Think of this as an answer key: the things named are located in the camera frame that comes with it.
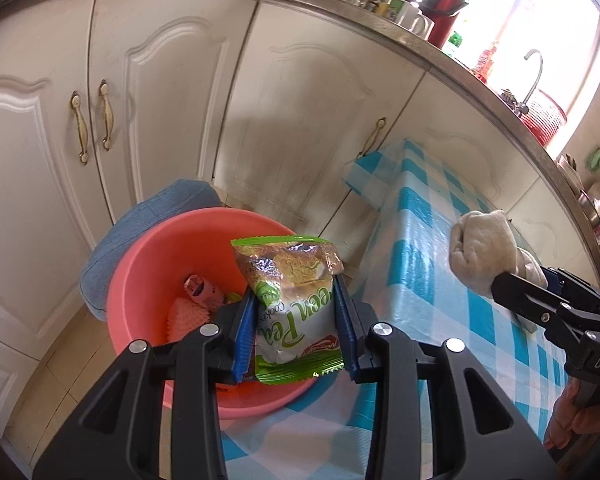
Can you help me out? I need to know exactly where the green pea cookie packet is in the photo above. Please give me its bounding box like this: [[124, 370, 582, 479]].
[[232, 235, 343, 385]]

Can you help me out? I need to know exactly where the white paper bag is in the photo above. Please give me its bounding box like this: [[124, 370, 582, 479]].
[[449, 210, 548, 299]]

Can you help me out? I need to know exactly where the white foam fruit net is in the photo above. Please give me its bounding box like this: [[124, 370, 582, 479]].
[[166, 298, 210, 342]]

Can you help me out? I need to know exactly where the kitchen faucet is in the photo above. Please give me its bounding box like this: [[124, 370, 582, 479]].
[[514, 49, 544, 117]]

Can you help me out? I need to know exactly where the person's right hand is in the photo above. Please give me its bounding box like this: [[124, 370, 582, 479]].
[[543, 378, 600, 450]]

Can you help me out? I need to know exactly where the blue checkered tablecloth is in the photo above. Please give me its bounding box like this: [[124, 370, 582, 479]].
[[222, 139, 566, 479]]

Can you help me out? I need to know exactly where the pink plastic bucket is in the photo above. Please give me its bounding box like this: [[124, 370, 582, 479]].
[[104, 207, 326, 421]]

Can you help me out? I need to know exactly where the blue denim stool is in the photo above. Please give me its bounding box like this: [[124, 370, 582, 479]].
[[78, 178, 225, 323]]

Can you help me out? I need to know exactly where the red plastic basket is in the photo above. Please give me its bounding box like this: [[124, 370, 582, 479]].
[[520, 90, 568, 148]]

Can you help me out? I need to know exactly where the white mug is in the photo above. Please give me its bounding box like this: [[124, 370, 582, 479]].
[[396, 1, 434, 40]]

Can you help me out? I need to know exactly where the red thermos flask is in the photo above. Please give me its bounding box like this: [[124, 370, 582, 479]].
[[419, 0, 468, 49]]

